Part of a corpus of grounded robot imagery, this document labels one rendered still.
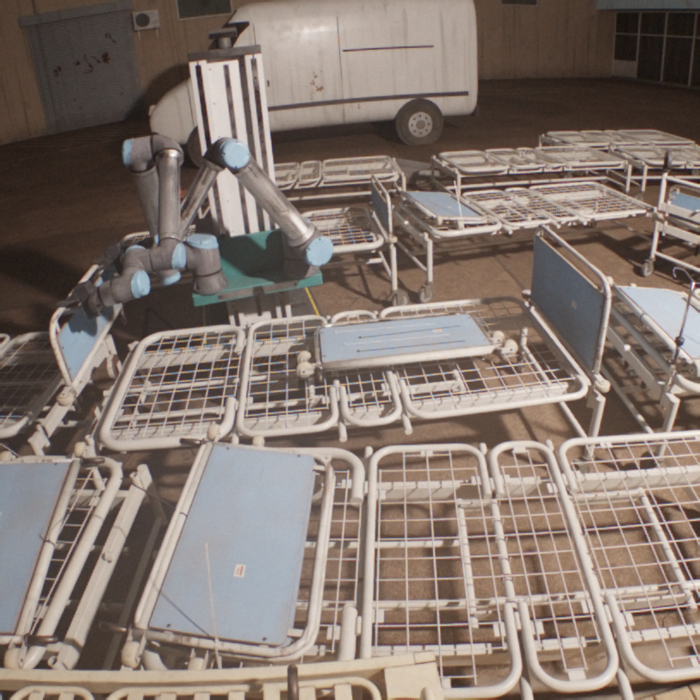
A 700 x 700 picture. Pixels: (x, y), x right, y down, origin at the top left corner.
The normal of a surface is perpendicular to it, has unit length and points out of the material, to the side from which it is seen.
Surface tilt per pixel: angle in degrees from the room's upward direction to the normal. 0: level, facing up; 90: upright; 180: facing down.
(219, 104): 90
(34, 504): 5
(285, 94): 88
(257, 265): 90
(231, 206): 90
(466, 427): 0
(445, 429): 0
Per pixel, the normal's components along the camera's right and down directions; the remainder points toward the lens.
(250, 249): 0.26, 0.47
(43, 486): 0.03, -0.87
